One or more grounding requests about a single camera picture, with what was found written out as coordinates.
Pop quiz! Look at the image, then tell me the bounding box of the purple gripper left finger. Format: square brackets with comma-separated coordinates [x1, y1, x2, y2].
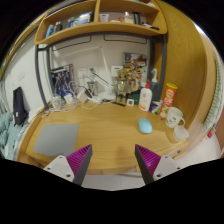
[44, 145, 93, 186]

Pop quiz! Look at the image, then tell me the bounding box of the grey mouse pad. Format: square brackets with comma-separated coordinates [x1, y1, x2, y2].
[34, 124, 79, 157]

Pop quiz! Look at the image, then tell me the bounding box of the white mug with face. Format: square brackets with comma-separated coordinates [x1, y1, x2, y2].
[165, 107, 185, 128]

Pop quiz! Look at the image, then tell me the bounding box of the wooden wall shelf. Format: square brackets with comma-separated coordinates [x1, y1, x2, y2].
[34, 0, 167, 44]

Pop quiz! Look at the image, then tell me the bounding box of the blue spray bottle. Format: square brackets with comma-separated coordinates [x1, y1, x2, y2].
[150, 68, 158, 100]

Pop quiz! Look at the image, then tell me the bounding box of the translucent plastic cup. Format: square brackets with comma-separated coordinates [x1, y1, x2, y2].
[173, 126, 189, 142]

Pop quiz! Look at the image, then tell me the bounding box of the red chips can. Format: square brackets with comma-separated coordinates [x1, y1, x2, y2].
[159, 83, 178, 119]

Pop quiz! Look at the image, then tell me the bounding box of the white power adapter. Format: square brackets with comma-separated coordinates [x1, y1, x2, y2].
[77, 90, 88, 103]

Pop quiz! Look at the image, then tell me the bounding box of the light blue computer mouse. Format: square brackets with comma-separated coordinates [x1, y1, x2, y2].
[138, 118, 152, 134]

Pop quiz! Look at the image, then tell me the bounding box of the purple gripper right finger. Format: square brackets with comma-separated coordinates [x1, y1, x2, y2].
[135, 144, 181, 184]

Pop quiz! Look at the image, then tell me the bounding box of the white lotion pump bottle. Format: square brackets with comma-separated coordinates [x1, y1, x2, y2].
[139, 80, 152, 111]

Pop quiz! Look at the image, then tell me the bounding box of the clear glass jar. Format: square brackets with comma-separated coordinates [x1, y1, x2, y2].
[51, 95, 62, 110]

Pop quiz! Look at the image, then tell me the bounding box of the groot figurine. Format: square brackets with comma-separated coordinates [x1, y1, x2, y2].
[116, 69, 131, 104]

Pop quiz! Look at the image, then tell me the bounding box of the white desk lamp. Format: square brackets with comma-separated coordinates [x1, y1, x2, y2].
[89, 68, 114, 96]

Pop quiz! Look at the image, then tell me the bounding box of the small white clock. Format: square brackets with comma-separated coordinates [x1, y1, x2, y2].
[127, 99, 134, 106]

